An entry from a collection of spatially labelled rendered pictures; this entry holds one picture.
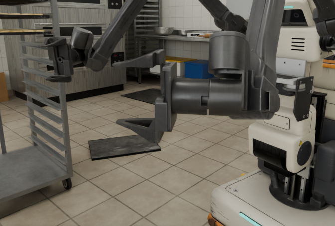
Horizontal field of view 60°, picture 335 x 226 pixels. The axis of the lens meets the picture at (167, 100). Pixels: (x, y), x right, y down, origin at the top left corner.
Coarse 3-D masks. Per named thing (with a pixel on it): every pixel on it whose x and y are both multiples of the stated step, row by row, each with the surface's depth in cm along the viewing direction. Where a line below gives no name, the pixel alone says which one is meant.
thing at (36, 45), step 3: (21, 42) 210; (24, 42) 205; (27, 42) 201; (30, 42) 197; (33, 42) 193; (21, 45) 204; (24, 45) 204; (27, 45) 202; (30, 45) 198; (33, 45) 194; (36, 45) 190; (39, 45) 186; (39, 48) 181; (42, 48) 180; (45, 48) 180
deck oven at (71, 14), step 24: (72, 0) 392; (96, 0) 418; (120, 0) 451; (24, 24) 368; (48, 24) 371; (72, 24) 394; (96, 24) 421; (120, 48) 468; (48, 72) 386; (96, 72) 443; (120, 72) 477; (24, 96) 426; (48, 96) 395; (72, 96) 425
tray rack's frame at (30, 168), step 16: (32, 112) 227; (0, 128) 215; (0, 160) 209; (16, 160) 209; (32, 160) 209; (48, 160) 209; (0, 176) 187; (16, 176) 187; (32, 176) 187; (48, 176) 187; (64, 176) 188; (0, 192) 169; (16, 192) 169
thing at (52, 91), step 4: (24, 80) 220; (28, 80) 214; (32, 80) 207; (28, 84) 208; (32, 84) 207; (36, 84) 203; (40, 84) 197; (40, 88) 194; (44, 88) 193; (48, 88) 188; (52, 88) 183; (48, 92) 183; (52, 92) 183; (56, 92) 180; (60, 92) 176
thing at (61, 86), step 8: (56, 0) 164; (56, 8) 165; (56, 16) 166; (56, 24) 167; (56, 32) 167; (64, 88) 177; (64, 96) 178; (64, 104) 179; (64, 112) 180; (64, 120) 181; (64, 128) 182; (64, 144) 186; (72, 168) 191; (72, 176) 192
